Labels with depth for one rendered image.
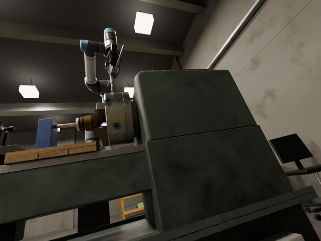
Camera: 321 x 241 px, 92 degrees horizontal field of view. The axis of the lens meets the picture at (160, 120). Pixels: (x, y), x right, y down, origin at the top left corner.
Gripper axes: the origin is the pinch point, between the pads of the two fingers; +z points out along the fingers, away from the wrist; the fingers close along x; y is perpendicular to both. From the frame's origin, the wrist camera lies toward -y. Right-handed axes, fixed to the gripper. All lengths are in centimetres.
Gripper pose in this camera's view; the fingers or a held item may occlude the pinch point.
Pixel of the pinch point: (113, 77)
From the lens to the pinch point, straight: 101.3
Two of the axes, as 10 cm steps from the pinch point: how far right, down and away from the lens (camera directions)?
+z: 1.9, 9.3, -3.1
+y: 5.4, -3.7, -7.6
